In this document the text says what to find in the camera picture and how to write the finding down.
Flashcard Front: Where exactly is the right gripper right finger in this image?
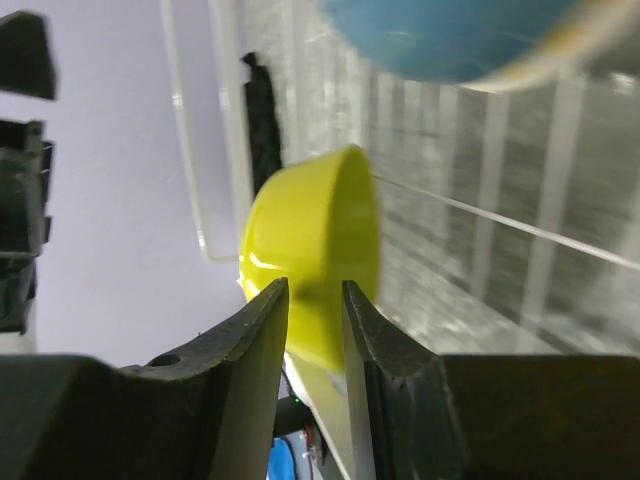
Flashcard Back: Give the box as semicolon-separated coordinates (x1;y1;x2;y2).
342;281;639;479

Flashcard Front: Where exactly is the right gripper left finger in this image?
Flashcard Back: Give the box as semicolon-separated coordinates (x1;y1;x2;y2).
1;279;289;479

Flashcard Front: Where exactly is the lime green bowl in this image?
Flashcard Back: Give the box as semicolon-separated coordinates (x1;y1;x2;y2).
239;145;381;373

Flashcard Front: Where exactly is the white wire dish rack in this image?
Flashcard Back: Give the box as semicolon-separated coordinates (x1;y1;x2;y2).
160;1;639;355

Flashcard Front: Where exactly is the dark blue bowl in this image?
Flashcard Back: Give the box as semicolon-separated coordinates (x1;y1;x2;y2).
317;0;577;84

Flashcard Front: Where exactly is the patterned white blue bowl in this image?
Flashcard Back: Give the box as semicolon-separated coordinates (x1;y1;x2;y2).
461;0;639;93

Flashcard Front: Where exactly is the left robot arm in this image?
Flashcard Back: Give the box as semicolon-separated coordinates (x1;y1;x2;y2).
1;10;57;355

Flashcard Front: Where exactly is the black cloth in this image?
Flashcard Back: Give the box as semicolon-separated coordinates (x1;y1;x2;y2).
241;52;283;195

